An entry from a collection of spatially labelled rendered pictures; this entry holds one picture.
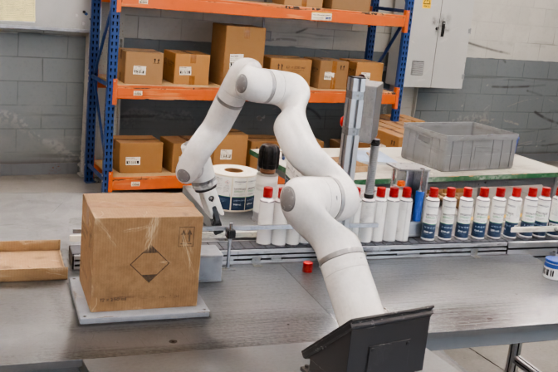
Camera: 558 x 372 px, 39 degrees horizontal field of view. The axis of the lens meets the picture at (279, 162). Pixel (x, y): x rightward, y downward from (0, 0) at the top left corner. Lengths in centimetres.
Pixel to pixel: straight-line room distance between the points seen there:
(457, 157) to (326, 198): 272
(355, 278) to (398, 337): 18
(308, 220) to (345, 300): 22
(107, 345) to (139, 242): 29
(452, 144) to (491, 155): 34
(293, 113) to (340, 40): 575
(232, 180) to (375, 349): 135
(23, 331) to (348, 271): 85
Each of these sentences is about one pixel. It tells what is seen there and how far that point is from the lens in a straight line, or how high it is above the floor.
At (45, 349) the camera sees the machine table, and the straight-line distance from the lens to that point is 208.
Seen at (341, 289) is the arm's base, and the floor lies 105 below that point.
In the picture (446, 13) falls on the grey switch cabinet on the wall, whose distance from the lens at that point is 817.
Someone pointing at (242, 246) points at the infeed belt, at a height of 88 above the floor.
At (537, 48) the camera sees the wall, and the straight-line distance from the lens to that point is 962.
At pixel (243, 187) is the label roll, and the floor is 98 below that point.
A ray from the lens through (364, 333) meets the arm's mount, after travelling 186.
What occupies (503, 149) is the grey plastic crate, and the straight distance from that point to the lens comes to 496.
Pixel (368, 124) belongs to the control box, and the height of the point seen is 135.
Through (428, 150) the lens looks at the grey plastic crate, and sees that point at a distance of 473.
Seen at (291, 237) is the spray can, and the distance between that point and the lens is 275.
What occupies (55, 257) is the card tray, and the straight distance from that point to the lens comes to 267.
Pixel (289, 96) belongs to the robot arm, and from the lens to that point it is 226.
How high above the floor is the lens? 176
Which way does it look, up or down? 13 degrees down
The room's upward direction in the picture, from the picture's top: 6 degrees clockwise
